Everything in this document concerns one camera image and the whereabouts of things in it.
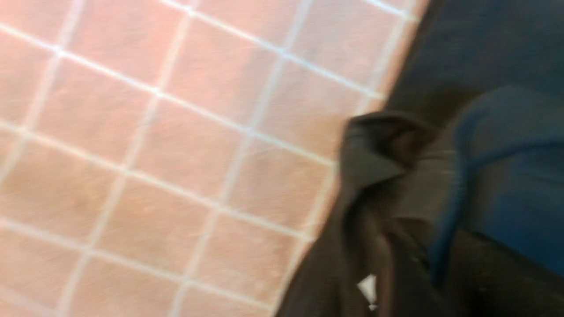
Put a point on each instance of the pink checkered table cloth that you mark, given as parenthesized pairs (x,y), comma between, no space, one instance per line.
(175,158)

